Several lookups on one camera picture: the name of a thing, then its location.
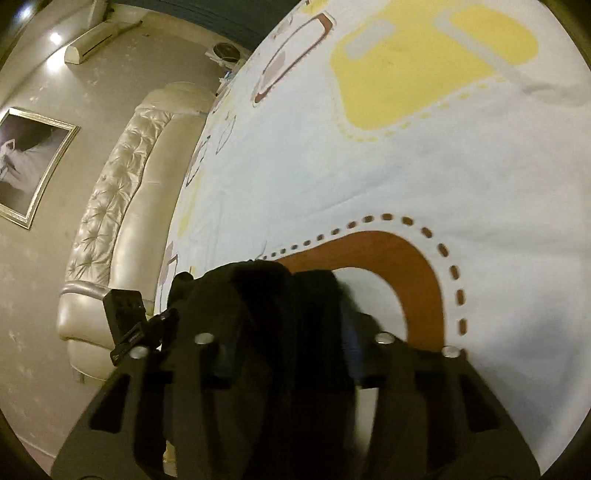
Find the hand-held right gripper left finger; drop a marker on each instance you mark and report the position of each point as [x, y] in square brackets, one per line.
[203, 364]

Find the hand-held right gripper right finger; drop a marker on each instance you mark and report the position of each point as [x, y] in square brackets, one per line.
[358, 360]

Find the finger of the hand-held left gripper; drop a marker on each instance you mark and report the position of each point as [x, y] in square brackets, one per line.
[181, 286]

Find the black pants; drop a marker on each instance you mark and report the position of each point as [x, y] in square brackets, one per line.
[286, 369]

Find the cream tufted headboard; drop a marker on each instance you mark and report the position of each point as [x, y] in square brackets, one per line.
[124, 194]

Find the white patterned bed sheet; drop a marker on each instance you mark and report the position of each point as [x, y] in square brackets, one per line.
[369, 161]

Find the white air conditioner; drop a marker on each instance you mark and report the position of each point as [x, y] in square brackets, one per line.
[97, 41]

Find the blue curtain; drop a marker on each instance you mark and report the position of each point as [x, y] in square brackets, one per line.
[207, 18]

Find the framed wall picture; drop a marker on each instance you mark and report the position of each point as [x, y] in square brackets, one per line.
[32, 161]

